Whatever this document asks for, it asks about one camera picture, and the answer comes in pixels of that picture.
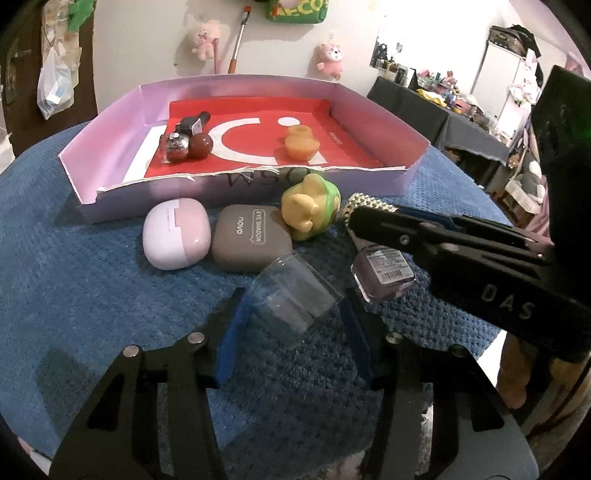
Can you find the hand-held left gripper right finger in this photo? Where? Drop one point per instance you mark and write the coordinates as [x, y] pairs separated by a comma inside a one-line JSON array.
[[358, 332]]

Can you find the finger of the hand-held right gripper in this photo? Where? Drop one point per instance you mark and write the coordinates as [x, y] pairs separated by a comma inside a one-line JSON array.
[[452, 220], [401, 237]]

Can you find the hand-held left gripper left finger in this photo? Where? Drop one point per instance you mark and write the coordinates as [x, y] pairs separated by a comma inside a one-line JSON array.
[[231, 332]]

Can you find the gold studded cuff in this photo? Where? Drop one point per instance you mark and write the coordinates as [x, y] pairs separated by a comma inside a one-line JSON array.
[[364, 201]]

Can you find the clear plastic cup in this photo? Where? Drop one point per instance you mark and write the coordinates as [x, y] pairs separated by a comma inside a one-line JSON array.
[[295, 295]]

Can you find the taupe eyeshadow case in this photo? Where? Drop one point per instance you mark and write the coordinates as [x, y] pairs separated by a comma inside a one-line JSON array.
[[244, 240]]

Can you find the green hooded bear figurine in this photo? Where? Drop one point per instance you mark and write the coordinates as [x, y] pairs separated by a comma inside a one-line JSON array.
[[309, 203]]

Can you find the lilac egg-shaped case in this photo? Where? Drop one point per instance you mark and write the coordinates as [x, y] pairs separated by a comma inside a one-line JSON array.
[[175, 235]]

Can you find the orange round jar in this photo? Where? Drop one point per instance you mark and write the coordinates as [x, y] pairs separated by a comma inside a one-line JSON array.
[[298, 134]]

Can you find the lilac cardboard box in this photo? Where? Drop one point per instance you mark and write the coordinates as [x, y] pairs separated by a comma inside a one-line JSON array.
[[129, 196]]

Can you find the dark red ball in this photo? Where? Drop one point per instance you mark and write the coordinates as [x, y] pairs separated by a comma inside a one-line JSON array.
[[199, 145]]

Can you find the clear glitter jar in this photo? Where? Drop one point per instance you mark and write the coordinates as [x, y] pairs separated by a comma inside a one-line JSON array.
[[176, 146]]

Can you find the dark nail polish bottle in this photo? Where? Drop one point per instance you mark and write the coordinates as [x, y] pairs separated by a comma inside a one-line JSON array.
[[189, 124]]

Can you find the person's right hand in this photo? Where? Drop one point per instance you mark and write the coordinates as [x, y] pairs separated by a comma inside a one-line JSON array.
[[515, 374]]

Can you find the dark cloth covered table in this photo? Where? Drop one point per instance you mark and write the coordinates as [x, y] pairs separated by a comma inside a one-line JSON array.
[[415, 115]]

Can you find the blue textured towel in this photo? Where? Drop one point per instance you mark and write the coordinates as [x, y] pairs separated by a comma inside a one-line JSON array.
[[92, 314]]

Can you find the white cabinet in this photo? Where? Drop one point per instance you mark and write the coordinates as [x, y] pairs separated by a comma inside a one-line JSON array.
[[501, 78]]

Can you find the red paper liner white print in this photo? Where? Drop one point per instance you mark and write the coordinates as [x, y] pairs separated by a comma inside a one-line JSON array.
[[258, 157]]

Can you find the dark patterned bag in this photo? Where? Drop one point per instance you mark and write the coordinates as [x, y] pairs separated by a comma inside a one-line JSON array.
[[508, 39]]

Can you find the bright pink plush toy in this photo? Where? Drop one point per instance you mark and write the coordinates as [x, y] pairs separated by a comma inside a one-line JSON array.
[[330, 60]]

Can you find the green printed bag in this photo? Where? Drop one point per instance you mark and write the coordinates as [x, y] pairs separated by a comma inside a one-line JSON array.
[[295, 10]]

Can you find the silver pole orange grip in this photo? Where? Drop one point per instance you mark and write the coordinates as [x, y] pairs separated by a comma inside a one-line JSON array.
[[238, 41]]

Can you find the pink stick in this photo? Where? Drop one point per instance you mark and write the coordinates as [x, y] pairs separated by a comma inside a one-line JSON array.
[[217, 57]]

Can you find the brown wooden door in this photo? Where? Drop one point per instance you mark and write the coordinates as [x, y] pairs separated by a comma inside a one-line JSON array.
[[87, 92]]

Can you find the pale pink plush toy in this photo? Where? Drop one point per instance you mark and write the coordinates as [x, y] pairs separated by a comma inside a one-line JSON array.
[[203, 39]]

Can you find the hanging clear plastic bag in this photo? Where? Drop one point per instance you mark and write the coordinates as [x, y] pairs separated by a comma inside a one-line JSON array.
[[55, 87]]

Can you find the clear hanging pocket organizer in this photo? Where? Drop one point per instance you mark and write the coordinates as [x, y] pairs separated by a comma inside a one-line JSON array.
[[57, 27]]

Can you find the green plush toy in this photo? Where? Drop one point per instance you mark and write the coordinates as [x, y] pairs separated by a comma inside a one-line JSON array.
[[83, 11]]

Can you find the wall photo cluster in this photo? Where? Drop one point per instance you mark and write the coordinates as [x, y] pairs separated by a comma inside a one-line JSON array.
[[388, 57]]

